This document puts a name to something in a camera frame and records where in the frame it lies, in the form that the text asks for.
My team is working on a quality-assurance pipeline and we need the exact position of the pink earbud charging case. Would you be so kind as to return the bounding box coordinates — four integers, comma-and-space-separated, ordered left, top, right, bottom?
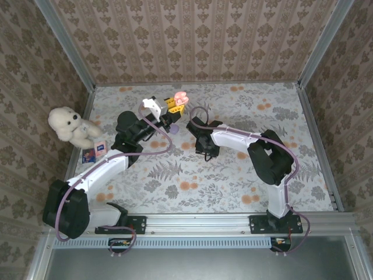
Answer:
173, 90, 191, 106

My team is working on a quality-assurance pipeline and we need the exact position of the pink tissue pack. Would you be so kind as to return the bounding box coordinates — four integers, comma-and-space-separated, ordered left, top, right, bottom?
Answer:
94, 141, 110, 156

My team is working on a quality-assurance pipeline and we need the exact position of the small dark printed box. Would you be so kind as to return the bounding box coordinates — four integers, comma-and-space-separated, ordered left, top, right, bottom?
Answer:
82, 148, 97, 164

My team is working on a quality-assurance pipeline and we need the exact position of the white teddy bear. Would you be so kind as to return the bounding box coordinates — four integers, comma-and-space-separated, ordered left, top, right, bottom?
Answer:
48, 106, 103, 149

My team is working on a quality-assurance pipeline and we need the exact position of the grey metal panel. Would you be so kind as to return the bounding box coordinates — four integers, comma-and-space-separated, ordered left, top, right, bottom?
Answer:
37, 235, 362, 280

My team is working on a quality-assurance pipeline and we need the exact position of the aluminium wall rail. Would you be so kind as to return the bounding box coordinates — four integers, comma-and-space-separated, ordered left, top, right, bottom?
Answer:
94, 81, 301, 88

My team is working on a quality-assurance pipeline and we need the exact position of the aluminium side rail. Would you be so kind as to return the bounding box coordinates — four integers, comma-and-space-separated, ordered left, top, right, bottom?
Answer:
55, 86, 97, 215
297, 86, 345, 213

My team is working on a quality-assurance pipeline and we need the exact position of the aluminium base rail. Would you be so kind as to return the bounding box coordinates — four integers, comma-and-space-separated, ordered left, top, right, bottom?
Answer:
43, 212, 362, 236

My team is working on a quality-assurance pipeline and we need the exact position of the aluminium frame post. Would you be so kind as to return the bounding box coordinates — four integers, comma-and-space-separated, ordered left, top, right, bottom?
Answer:
297, 0, 357, 88
34, 0, 97, 92

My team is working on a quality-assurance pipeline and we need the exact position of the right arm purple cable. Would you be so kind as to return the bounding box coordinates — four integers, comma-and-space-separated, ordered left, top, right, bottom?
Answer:
189, 105, 310, 257

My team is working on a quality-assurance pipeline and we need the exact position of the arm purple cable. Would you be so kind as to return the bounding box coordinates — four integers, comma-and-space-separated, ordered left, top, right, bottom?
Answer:
189, 105, 310, 257
54, 105, 174, 259

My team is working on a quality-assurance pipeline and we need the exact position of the grey slotted cable duct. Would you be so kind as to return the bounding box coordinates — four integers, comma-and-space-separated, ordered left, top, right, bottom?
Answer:
53, 236, 272, 249

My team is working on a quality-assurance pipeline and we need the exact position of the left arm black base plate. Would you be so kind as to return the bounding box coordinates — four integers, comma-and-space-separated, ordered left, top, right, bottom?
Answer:
94, 215, 147, 235

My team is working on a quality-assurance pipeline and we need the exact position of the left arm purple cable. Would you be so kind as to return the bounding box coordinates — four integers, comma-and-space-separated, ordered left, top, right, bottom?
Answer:
54, 105, 174, 259

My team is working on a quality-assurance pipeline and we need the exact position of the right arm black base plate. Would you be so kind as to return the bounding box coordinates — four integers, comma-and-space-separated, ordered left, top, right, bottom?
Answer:
249, 215, 304, 235

